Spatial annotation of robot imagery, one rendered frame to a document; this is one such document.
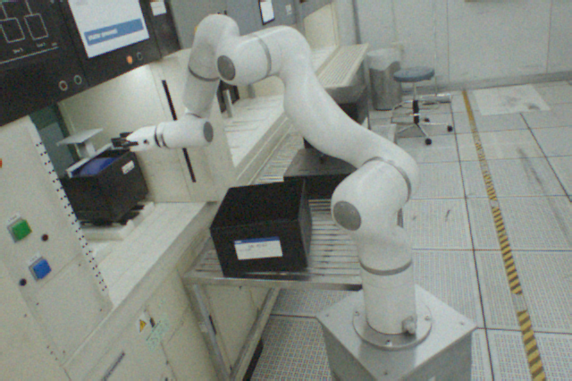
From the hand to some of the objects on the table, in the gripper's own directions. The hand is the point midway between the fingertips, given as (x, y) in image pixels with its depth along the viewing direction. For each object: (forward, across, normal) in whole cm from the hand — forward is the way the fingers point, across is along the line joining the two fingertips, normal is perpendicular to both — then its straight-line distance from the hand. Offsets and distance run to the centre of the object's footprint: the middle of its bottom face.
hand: (121, 139), depth 140 cm
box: (-51, -91, +43) cm, 112 cm away
